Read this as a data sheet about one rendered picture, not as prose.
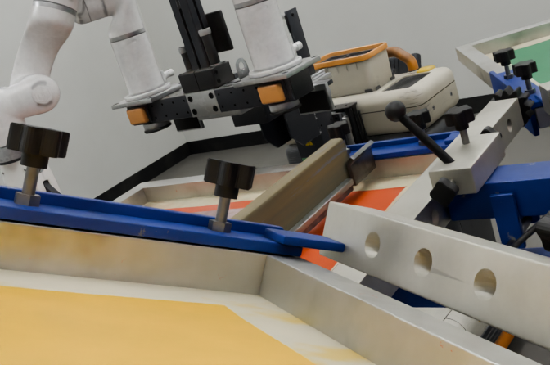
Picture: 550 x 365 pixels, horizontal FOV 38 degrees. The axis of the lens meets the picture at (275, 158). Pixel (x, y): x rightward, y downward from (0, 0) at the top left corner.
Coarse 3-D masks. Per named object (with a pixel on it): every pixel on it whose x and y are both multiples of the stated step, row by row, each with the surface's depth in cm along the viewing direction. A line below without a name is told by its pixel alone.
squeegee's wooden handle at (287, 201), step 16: (336, 144) 133; (304, 160) 128; (320, 160) 128; (336, 160) 132; (288, 176) 123; (304, 176) 124; (320, 176) 128; (336, 176) 132; (272, 192) 117; (288, 192) 120; (304, 192) 124; (320, 192) 127; (256, 208) 113; (272, 208) 116; (288, 208) 120; (304, 208) 123; (272, 224) 116; (288, 224) 119
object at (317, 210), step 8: (344, 184) 132; (352, 184) 133; (336, 192) 129; (344, 192) 131; (328, 200) 127; (320, 208) 124; (304, 216) 123; (312, 216) 122; (296, 224) 120; (304, 224) 120
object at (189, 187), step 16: (384, 160) 140; (400, 160) 138; (416, 160) 136; (432, 160) 135; (256, 176) 156; (272, 176) 154; (368, 176) 143; (384, 176) 141; (128, 192) 174; (144, 192) 175; (160, 192) 172; (176, 192) 170; (192, 192) 167; (208, 192) 165
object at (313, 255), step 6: (306, 252) 119; (312, 252) 119; (318, 252) 118; (306, 258) 117; (312, 258) 117; (318, 258) 116; (324, 258) 115; (318, 264) 114; (324, 264) 113; (330, 264) 112; (330, 270) 111
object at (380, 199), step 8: (352, 192) 139; (360, 192) 138; (368, 192) 136; (376, 192) 135; (384, 192) 134; (392, 192) 133; (344, 200) 137; (352, 200) 135; (360, 200) 134; (368, 200) 133; (376, 200) 132; (384, 200) 130; (392, 200) 129; (176, 208) 164; (184, 208) 162; (192, 208) 160; (200, 208) 159; (208, 208) 157; (216, 208) 155; (232, 208) 152; (240, 208) 150; (376, 208) 128; (384, 208) 127; (232, 216) 147; (320, 224) 129; (312, 232) 127; (320, 232) 125
